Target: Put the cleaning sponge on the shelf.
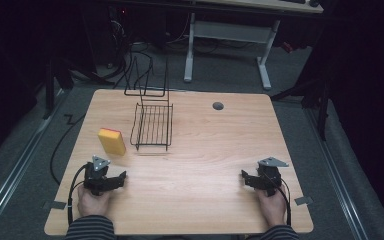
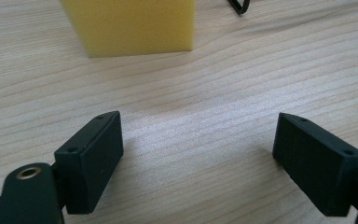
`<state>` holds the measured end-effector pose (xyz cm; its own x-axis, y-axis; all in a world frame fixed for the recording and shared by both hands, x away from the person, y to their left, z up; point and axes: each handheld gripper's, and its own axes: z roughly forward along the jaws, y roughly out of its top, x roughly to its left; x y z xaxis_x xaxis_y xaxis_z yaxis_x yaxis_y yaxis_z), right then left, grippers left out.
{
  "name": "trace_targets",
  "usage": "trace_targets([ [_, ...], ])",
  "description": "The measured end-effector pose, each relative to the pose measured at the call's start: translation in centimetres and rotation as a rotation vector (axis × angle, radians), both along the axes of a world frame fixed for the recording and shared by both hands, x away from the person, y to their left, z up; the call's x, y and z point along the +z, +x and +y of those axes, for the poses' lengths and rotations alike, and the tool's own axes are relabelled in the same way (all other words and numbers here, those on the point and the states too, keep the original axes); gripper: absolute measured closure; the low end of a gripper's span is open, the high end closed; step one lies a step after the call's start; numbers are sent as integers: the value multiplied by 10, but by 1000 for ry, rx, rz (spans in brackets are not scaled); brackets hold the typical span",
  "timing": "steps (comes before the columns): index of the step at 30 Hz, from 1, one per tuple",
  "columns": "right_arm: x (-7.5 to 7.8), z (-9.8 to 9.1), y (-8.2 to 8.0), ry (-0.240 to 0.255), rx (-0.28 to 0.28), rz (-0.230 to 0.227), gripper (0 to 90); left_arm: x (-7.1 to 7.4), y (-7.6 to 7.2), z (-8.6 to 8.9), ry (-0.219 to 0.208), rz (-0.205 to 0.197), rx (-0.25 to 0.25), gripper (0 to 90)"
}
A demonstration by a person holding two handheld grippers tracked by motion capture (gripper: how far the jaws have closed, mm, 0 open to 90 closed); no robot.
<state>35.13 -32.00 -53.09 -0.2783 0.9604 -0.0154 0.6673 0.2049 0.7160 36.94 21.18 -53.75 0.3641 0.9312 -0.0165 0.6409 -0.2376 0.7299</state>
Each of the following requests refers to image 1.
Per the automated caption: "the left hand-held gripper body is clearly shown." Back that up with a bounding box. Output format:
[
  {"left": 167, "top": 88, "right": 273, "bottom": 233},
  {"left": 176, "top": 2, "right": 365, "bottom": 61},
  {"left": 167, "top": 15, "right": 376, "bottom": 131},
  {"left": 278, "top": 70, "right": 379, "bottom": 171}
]
[{"left": 83, "top": 155, "right": 112, "bottom": 197}]

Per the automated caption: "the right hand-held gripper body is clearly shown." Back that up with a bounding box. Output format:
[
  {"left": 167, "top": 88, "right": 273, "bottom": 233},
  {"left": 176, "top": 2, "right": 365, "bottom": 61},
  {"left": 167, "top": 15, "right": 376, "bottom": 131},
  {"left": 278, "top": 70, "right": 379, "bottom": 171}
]
[{"left": 256, "top": 156, "right": 290, "bottom": 198}]

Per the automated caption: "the person's left hand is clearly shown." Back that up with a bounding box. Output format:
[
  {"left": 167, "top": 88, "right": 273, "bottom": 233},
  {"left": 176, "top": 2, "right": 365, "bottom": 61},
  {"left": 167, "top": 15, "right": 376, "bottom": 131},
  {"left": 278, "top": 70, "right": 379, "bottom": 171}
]
[{"left": 77, "top": 185, "right": 112, "bottom": 218}]

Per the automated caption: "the person's right hand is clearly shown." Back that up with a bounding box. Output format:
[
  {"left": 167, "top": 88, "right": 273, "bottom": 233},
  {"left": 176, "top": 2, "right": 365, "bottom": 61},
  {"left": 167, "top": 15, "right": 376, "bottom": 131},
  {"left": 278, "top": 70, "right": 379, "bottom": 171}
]
[{"left": 257, "top": 189, "right": 288, "bottom": 228}]

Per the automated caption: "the yellow sponge with red edge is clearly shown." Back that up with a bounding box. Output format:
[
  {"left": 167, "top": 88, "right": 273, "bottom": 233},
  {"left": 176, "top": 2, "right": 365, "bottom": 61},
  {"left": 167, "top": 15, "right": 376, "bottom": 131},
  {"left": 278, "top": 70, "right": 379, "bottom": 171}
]
[{"left": 97, "top": 127, "right": 127, "bottom": 157}]

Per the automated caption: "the grey tape piece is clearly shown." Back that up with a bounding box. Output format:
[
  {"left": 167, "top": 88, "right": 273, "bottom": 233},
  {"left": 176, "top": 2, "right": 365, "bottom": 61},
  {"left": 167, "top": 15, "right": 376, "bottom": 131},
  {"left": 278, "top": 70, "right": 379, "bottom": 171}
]
[
  {"left": 293, "top": 195, "right": 314, "bottom": 206},
  {"left": 42, "top": 200, "right": 68, "bottom": 211}
]

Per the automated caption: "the black stand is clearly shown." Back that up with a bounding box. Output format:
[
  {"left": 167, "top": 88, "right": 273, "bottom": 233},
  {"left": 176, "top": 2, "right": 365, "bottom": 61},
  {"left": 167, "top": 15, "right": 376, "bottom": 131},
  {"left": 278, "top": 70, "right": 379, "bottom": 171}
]
[
  {"left": 41, "top": 58, "right": 76, "bottom": 121},
  {"left": 269, "top": 74, "right": 332, "bottom": 142}
]

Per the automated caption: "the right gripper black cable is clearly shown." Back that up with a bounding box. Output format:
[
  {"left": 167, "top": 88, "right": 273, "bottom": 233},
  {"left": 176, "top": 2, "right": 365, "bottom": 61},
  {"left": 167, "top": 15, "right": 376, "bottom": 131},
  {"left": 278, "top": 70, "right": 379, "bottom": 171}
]
[{"left": 268, "top": 175, "right": 293, "bottom": 227}]

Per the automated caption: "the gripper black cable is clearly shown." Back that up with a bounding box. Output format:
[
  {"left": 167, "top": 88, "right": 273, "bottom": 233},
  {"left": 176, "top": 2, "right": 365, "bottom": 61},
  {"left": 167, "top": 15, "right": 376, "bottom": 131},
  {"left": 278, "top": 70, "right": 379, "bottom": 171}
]
[
  {"left": 66, "top": 162, "right": 90, "bottom": 226},
  {"left": 268, "top": 175, "right": 293, "bottom": 227}
]

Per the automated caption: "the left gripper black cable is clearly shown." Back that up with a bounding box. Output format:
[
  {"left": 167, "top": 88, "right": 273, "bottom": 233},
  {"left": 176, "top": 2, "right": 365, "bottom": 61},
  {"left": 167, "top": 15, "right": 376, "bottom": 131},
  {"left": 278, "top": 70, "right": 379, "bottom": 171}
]
[{"left": 66, "top": 162, "right": 90, "bottom": 226}]

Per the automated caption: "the black floor cable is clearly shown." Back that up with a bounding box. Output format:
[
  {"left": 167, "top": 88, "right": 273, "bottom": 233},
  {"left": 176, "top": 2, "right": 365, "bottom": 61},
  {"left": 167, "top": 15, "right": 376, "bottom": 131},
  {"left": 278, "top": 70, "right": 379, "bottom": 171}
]
[{"left": 49, "top": 113, "right": 87, "bottom": 186}]

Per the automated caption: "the black wire rack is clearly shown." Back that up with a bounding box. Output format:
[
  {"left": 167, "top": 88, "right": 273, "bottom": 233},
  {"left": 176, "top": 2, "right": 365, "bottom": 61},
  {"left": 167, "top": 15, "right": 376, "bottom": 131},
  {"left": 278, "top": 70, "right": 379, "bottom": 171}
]
[{"left": 123, "top": 55, "right": 175, "bottom": 152}]

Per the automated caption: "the metal floor rail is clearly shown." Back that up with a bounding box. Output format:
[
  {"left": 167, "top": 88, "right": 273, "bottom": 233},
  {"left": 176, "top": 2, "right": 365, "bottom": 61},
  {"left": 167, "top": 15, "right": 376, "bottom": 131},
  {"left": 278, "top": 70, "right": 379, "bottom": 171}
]
[
  {"left": 0, "top": 89, "right": 68, "bottom": 236},
  {"left": 306, "top": 108, "right": 370, "bottom": 240}
]

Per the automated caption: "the bundle of black cables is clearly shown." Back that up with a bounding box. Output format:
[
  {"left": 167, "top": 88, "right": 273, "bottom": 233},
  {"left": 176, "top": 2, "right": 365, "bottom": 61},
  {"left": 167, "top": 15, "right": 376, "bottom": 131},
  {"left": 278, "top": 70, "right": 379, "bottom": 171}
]
[{"left": 104, "top": 13, "right": 155, "bottom": 90}]

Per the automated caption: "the white metal frame desk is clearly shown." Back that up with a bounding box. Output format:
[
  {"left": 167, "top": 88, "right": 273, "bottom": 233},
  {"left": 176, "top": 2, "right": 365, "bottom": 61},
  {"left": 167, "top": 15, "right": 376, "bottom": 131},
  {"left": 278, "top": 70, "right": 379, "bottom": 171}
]
[{"left": 183, "top": 0, "right": 325, "bottom": 92}]

